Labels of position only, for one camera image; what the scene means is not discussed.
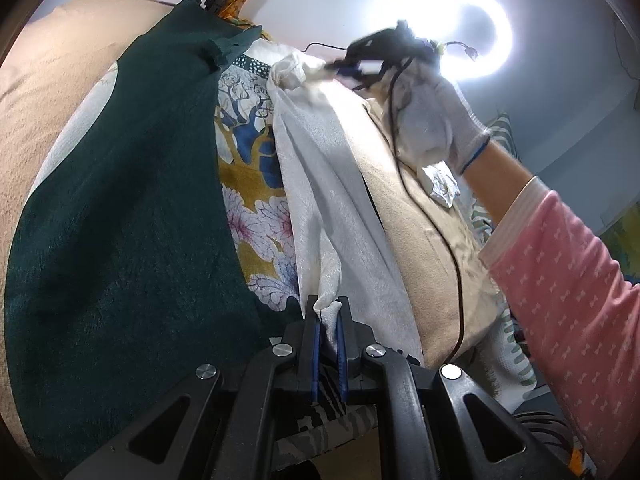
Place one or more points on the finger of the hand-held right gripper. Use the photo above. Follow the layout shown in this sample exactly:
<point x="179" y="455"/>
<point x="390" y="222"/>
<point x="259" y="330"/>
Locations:
<point x="347" y="67"/>

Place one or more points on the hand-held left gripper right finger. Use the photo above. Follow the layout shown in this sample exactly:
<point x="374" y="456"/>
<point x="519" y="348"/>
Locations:
<point x="341" y="360"/>

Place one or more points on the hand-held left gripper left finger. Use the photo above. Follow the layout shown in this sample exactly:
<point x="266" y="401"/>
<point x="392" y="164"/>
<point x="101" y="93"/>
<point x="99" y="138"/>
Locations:
<point x="316" y="360"/>

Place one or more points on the green white printed garment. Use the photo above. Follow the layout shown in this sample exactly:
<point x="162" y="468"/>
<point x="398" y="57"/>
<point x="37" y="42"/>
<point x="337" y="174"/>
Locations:
<point x="130" y="200"/>

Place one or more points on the person's right forearm pink sleeve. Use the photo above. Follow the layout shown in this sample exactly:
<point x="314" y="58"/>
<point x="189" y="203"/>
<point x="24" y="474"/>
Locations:
<point x="575" y="285"/>

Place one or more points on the person's right hand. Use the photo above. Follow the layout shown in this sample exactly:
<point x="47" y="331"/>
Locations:
<point x="430" y="115"/>

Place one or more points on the gooseneck phone holder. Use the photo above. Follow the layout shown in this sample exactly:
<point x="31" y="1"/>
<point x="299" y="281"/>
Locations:
<point x="467" y="51"/>

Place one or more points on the white green leaf-print pillow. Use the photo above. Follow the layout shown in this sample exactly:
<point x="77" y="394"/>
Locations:
<point x="503" y="132"/>

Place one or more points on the crumpled silver wrap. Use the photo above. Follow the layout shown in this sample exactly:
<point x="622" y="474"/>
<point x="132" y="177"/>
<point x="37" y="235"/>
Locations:
<point x="441" y="185"/>

